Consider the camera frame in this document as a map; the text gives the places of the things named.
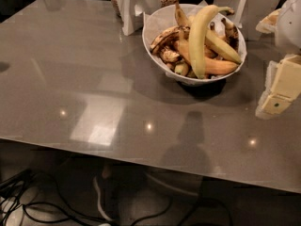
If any black cable bundle left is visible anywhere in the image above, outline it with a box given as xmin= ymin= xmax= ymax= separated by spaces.
xmin=0 ymin=168 xmax=64 ymax=226

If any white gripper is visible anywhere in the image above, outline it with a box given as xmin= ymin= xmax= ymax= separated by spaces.
xmin=255 ymin=0 xmax=301 ymax=120

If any small green-yellow banana piece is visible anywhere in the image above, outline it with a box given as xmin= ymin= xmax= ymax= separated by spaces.
xmin=174 ymin=62 xmax=189 ymax=76

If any brown spotted banana left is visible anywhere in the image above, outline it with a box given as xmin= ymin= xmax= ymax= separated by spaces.
xmin=150 ymin=26 xmax=190 ymax=55

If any white floor cable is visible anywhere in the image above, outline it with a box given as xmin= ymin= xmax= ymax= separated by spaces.
xmin=92 ymin=176 xmax=114 ymax=223

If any dark spotted banana right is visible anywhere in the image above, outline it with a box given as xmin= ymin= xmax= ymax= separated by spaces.
xmin=221 ymin=18 xmax=239 ymax=51

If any large yellow-green banana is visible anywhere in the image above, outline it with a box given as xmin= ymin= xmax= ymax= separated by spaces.
xmin=188 ymin=5 xmax=234 ymax=79

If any white paper-lined bowl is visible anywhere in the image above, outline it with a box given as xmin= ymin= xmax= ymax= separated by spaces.
xmin=142 ymin=4 xmax=246 ymax=86

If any small bruised banana piece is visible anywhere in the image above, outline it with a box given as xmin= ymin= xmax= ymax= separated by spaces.
xmin=159 ymin=46 xmax=180 ymax=63

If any orange ripe banana bottom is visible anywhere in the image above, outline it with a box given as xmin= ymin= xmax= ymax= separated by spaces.
xmin=173 ymin=40 xmax=238 ymax=77

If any black floor cable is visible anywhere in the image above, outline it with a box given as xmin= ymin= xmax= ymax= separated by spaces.
xmin=22 ymin=195 xmax=234 ymax=226

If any yellow banana right side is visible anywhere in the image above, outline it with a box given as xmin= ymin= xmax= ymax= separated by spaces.
xmin=205 ymin=30 xmax=242 ymax=64

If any upright brown-tipped banana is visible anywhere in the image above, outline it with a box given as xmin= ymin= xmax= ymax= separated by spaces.
xmin=175 ymin=2 xmax=190 ymax=26

